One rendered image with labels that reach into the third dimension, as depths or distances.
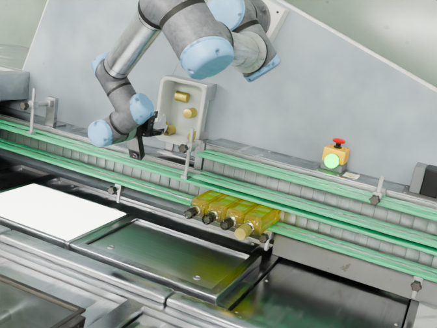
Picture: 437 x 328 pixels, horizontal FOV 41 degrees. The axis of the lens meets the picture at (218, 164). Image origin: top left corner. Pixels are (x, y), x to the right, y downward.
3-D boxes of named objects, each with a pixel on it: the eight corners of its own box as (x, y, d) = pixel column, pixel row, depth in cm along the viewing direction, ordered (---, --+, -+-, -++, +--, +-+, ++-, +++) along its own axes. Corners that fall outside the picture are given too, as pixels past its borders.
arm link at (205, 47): (263, 21, 173) (192, -7, 123) (289, 64, 172) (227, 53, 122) (231, 44, 178) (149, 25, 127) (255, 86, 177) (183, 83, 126)
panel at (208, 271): (32, 188, 212) (-43, 211, 181) (33, 180, 211) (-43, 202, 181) (260, 264, 179) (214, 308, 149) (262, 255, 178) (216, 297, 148)
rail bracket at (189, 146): (190, 173, 195) (172, 180, 183) (198, 124, 190) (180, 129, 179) (198, 175, 194) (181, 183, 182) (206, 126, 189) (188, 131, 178)
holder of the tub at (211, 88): (163, 149, 213) (153, 152, 206) (173, 74, 206) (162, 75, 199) (205, 160, 207) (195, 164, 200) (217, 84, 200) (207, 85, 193)
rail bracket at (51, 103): (56, 127, 227) (14, 134, 207) (60, 84, 223) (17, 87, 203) (66, 129, 225) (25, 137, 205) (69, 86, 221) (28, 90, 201)
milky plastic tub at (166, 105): (164, 135, 211) (152, 138, 203) (173, 73, 206) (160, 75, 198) (207, 146, 205) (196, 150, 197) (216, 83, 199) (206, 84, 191)
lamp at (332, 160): (324, 165, 181) (321, 166, 179) (327, 151, 180) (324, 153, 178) (338, 168, 180) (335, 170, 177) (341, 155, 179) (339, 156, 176)
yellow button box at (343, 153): (325, 164, 189) (319, 168, 182) (330, 142, 187) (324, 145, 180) (346, 169, 186) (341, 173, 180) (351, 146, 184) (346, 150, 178)
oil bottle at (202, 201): (215, 200, 193) (186, 217, 174) (218, 184, 192) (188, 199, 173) (231, 204, 191) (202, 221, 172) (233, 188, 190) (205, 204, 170)
